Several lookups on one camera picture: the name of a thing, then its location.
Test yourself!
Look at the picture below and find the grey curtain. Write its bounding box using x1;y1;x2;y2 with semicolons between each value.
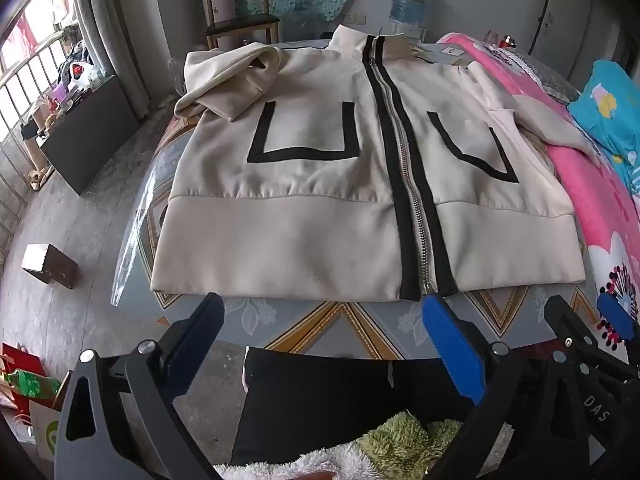
70;0;151;121

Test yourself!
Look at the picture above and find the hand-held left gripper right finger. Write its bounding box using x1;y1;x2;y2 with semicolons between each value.
422;292;586;480

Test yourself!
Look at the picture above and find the patterned table cover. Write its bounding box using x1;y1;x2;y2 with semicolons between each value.
110;35;606;361

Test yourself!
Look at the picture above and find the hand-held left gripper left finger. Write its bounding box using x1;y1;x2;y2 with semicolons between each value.
50;292;224;480

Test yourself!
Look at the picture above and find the white water dispenser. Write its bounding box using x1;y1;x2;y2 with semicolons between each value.
391;21;426;41

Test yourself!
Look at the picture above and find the blue water jug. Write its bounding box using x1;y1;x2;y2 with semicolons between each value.
387;0;433;26

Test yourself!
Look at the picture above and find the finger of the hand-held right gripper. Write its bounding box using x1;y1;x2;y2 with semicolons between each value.
597;292;638;346
544;295;640;378

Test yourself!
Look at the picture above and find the brown box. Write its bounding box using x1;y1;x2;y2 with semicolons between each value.
21;243;80;289

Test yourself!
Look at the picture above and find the pile of household clutter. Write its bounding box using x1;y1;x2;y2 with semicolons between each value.
20;40;108;131

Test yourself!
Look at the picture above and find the dark cabinet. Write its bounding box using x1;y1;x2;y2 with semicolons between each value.
40;75;141;196

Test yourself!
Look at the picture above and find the wooden chair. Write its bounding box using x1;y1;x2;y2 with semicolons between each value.
199;0;281;53

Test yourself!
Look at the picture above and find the window railing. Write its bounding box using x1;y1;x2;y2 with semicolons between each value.
0;30;91;246

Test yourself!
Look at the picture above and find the beige zip jacket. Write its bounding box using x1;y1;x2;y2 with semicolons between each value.
150;24;601;303

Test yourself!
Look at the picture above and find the pink printed blanket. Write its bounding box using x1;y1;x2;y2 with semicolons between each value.
435;32;640;361

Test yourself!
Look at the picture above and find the blue cartoon print pillow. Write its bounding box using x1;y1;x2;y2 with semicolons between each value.
567;60;640;193

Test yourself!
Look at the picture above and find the white bag with green logo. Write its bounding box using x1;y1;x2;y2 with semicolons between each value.
30;400;63;461

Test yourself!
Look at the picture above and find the fluffy green white garment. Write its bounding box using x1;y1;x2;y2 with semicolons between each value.
212;410;466;480

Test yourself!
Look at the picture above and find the red box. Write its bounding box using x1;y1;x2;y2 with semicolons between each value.
0;342;43;411

